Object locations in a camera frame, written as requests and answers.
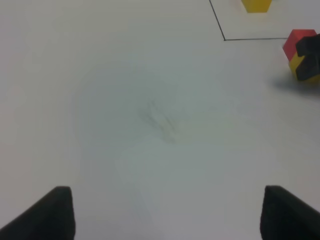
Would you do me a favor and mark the yellow template cube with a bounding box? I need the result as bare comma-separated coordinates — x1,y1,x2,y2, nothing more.
241,0,272,13

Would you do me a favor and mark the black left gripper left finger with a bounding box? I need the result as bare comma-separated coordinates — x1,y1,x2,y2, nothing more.
0,186,76,240

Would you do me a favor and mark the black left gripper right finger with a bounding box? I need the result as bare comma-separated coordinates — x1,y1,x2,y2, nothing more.
259,185,320,240

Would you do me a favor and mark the red cube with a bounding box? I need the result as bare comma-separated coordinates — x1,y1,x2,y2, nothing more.
282,29,317,62

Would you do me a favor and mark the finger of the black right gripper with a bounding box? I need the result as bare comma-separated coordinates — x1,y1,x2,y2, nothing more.
295,34,320,81

